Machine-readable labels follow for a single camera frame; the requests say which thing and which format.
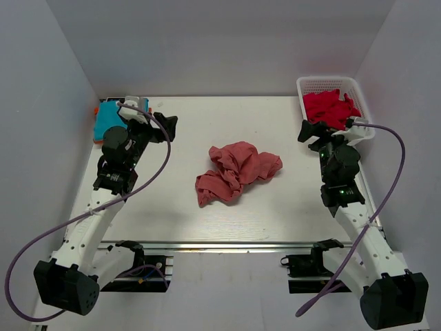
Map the salmon pink t shirt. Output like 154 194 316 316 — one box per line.
195 141 283 208

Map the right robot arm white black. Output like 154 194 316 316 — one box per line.
296 117 429 330

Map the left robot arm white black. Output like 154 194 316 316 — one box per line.
34 112 178 316

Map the red t shirt in basket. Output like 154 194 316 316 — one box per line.
302 89 361 130

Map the folded teal t shirt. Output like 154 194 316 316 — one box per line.
99 97 127 135

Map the white plastic basket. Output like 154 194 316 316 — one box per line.
296 76 371 146

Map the folded orange t shirt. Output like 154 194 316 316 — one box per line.
93 107 104 144

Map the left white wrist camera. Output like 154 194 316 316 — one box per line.
118 96 150 123

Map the aluminium front rail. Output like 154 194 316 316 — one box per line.
99 241 354 254

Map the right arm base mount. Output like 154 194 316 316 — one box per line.
280 239 348 294

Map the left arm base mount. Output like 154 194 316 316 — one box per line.
90 241 173 293

